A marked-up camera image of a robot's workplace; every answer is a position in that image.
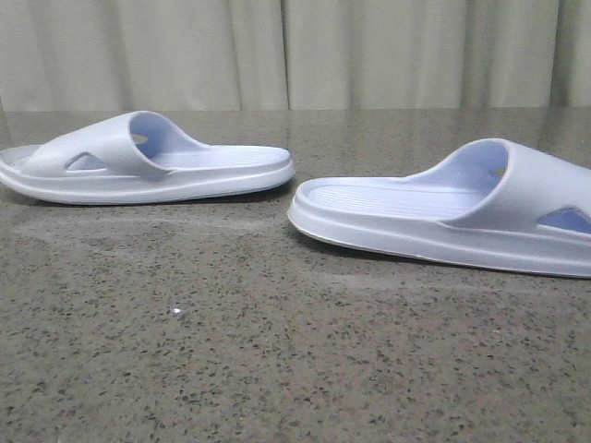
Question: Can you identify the light blue slipper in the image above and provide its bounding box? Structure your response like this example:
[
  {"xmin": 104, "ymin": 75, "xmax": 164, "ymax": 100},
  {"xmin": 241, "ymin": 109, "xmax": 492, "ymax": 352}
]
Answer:
[
  {"xmin": 288, "ymin": 138, "xmax": 590, "ymax": 277},
  {"xmin": 1, "ymin": 111, "xmax": 295, "ymax": 205}
]

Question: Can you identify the beige background curtain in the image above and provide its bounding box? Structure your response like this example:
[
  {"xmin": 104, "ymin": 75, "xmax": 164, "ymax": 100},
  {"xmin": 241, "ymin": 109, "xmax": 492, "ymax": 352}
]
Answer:
[{"xmin": 1, "ymin": 1, "xmax": 590, "ymax": 112}]

